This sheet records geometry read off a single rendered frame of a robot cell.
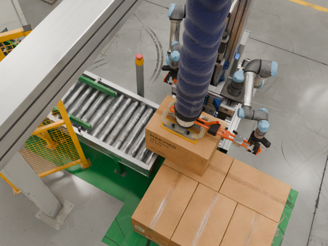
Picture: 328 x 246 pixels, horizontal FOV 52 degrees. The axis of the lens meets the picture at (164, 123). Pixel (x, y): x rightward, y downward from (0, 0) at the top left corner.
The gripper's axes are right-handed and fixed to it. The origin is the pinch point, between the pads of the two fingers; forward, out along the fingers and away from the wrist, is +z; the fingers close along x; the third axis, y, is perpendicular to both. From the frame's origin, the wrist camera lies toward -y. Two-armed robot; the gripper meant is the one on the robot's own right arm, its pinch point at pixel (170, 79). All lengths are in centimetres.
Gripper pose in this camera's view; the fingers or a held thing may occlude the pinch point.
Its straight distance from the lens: 297.6
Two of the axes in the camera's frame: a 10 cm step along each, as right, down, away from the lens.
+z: -0.5, 4.8, 8.8
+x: 4.8, -7.6, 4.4
